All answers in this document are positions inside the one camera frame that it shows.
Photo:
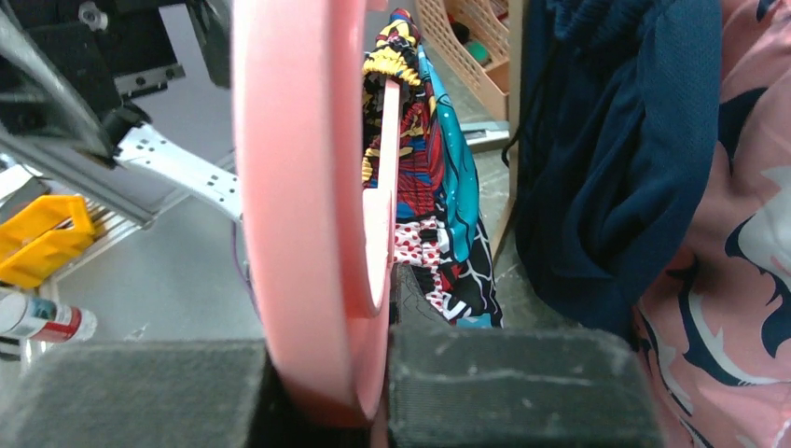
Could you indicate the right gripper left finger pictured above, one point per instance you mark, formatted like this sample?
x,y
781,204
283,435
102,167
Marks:
x,y
166,394

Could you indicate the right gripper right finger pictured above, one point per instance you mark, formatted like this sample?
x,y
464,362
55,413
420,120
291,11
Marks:
x,y
460,387

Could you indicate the navy blue shorts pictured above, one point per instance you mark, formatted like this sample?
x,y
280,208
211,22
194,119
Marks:
x,y
619,111

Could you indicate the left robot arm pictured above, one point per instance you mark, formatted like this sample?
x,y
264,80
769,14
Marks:
x,y
71,72

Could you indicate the pink patterned shorts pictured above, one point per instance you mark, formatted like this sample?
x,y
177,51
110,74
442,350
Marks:
x,y
714,327

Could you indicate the yellow plastic bin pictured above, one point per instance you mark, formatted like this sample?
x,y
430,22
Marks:
x,y
45,235

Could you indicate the clear plastic water bottle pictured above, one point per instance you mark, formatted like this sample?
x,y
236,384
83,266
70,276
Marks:
x,y
27,317

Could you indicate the aluminium frame rails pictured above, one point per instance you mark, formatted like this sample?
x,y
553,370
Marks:
x,y
92,216

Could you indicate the comic print shorts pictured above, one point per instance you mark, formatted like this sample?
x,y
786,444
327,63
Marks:
x,y
439,231

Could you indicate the peach plastic file organizer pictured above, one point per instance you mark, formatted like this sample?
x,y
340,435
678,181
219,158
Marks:
x,y
472,38

